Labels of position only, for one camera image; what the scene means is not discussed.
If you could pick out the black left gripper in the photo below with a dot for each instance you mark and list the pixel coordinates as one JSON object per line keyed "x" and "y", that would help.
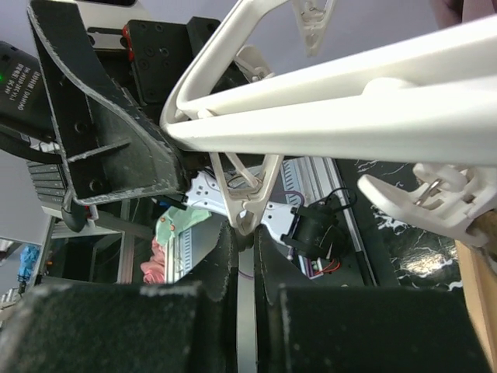
{"x": 110, "y": 149}

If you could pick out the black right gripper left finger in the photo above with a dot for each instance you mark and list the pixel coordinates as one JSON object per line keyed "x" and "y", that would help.
{"x": 188, "y": 326}

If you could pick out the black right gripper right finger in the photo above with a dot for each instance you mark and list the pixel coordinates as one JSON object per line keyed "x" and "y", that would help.
{"x": 305, "y": 327}

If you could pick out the wooden clothes rack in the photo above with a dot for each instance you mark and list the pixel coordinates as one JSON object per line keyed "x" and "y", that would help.
{"x": 478, "y": 274}

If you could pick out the white plastic clip hanger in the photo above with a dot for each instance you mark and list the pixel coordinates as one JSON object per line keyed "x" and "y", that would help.
{"x": 430, "y": 101}

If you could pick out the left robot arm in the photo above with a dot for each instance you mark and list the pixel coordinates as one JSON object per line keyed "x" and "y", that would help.
{"x": 25, "y": 108}

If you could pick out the pink green cloth pile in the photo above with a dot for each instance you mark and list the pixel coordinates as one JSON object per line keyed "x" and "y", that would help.
{"x": 172, "y": 246}

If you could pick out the mauve hanging cloth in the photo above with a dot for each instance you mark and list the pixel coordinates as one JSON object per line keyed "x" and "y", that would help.
{"x": 450, "y": 13}

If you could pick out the white slotted cable duct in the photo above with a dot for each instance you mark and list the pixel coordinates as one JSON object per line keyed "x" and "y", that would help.
{"x": 294, "y": 189}

